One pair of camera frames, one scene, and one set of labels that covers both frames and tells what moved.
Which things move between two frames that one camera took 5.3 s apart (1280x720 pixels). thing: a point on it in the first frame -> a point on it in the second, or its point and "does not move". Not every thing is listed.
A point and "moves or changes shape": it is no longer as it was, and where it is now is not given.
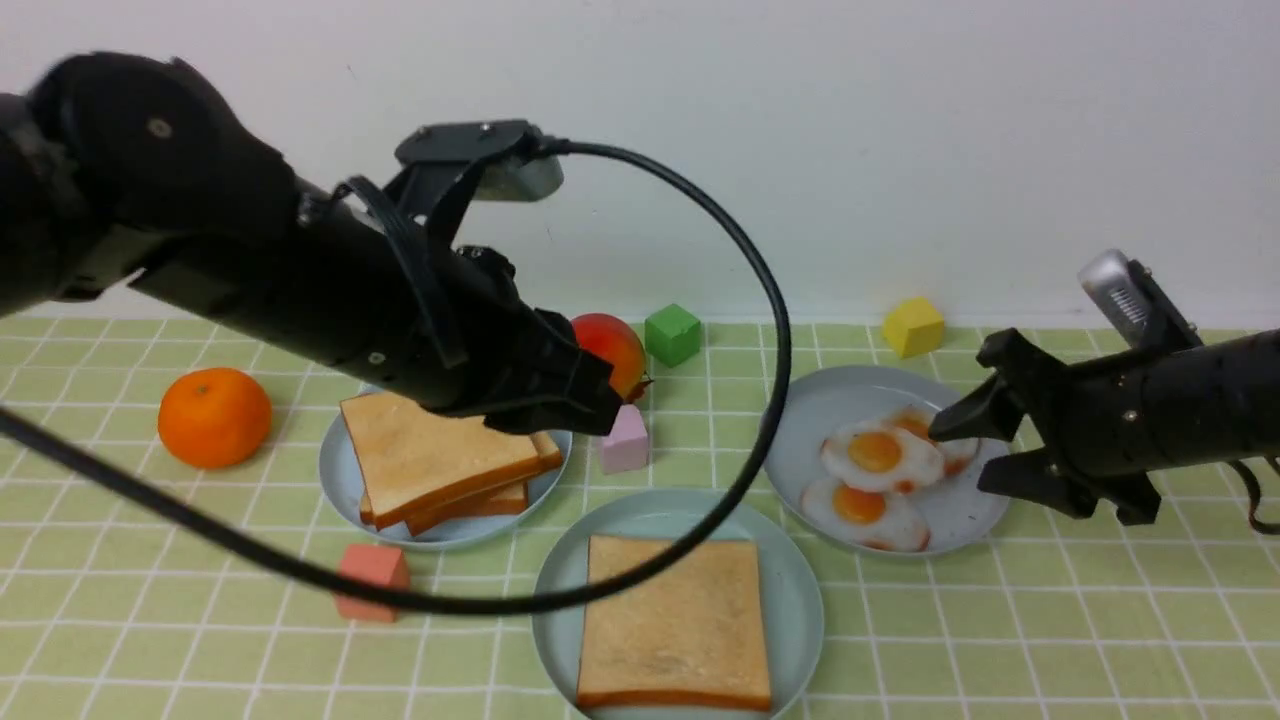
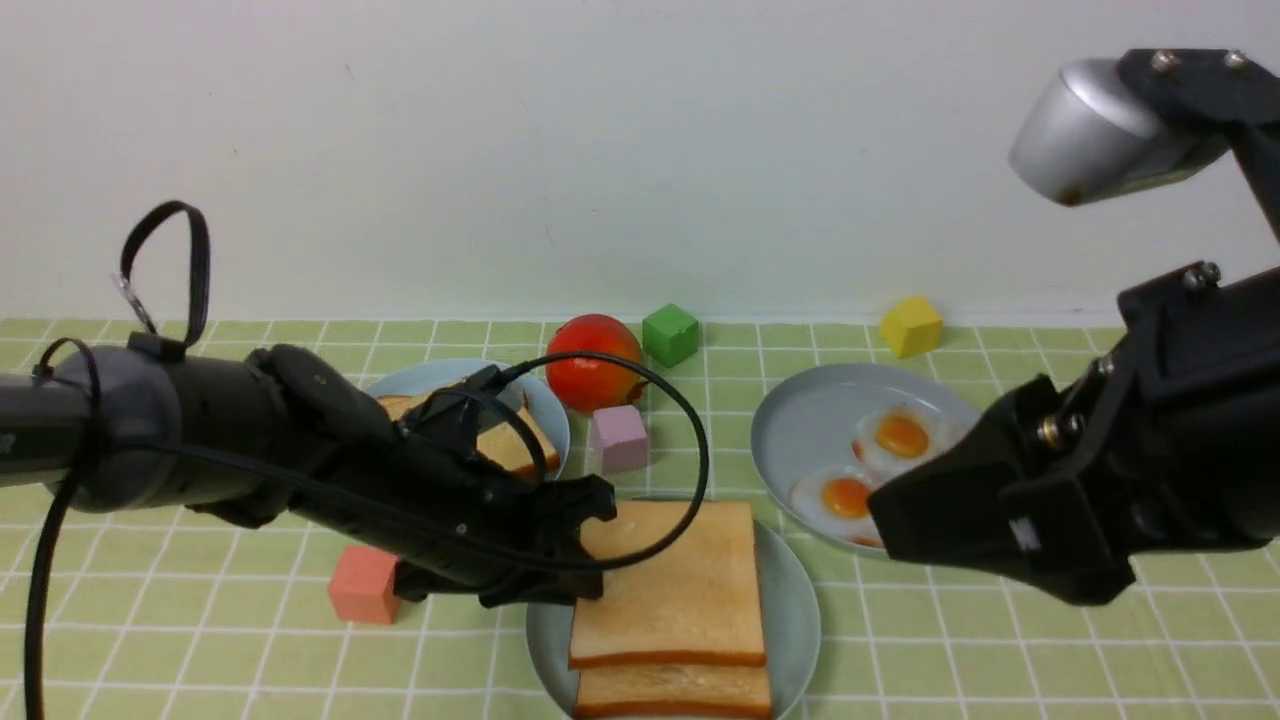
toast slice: [412, 460] moves or changes shape
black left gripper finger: [593, 401] -> [569, 503]
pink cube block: [626, 447] does not move
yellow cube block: [913, 327] does not move
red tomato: [614, 342] does not move
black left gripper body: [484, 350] -> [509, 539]
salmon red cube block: [376, 563] does not move
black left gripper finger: [546, 416] -> [564, 588]
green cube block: [671, 335] does not move
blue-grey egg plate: [849, 456] does not move
